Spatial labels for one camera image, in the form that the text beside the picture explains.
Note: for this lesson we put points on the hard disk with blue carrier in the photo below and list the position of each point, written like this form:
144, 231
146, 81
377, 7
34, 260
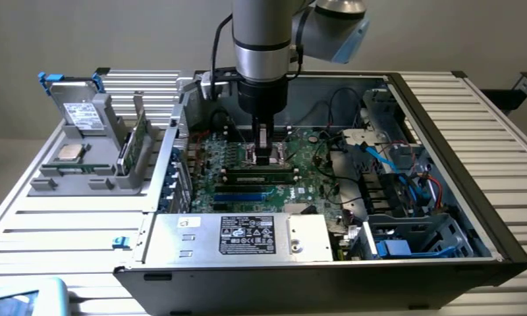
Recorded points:
81, 108

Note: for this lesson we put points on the small silver chipset heatsink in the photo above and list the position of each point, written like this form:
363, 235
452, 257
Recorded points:
297, 208

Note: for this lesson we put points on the silver power supply unit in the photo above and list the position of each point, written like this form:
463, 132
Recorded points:
241, 237

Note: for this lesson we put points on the black open PC case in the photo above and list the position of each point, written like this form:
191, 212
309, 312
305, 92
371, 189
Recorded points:
311, 289

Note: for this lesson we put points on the green motherboard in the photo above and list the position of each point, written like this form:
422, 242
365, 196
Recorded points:
307, 171

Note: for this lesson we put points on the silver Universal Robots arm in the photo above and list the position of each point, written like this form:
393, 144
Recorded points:
260, 33

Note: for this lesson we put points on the black case fan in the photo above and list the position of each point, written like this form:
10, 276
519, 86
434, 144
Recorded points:
397, 194

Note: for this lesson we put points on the green RAM stick with label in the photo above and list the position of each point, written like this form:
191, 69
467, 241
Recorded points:
259, 176

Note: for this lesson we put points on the grey plastic parts rack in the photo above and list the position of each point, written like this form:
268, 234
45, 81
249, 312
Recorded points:
69, 184

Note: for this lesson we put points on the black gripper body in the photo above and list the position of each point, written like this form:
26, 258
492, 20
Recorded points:
263, 98

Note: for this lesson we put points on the CPU socket with metal frame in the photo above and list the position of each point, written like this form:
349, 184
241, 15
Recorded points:
277, 153

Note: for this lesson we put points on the silver CPU chip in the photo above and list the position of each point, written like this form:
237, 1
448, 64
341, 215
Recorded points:
72, 152

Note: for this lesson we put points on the grey metal disk bay cage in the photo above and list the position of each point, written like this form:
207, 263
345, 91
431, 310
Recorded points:
377, 115

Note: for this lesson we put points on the small blue plastic clip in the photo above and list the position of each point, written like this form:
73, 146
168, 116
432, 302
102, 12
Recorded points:
121, 242

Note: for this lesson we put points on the green graphics card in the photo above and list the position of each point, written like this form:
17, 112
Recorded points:
133, 141

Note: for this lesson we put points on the black RAM slot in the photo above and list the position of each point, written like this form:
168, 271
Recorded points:
241, 188

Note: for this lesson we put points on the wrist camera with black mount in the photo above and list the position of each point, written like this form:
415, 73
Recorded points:
216, 82

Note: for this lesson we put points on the blue plastic disk bay latch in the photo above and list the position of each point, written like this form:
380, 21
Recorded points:
392, 247

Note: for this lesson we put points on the blue RAM slot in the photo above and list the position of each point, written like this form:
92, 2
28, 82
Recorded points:
239, 197

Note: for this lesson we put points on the light blue tablet device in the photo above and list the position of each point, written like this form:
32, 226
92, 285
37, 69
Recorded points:
21, 296

